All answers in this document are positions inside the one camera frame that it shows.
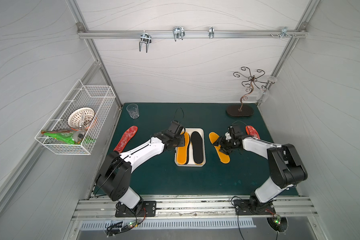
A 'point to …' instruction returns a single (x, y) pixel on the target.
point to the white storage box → (190, 161)
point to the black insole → (197, 147)
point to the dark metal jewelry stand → (240, 110)
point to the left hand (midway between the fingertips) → (183, 140)
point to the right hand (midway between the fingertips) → (216, 145)
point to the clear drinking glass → (133, 110)
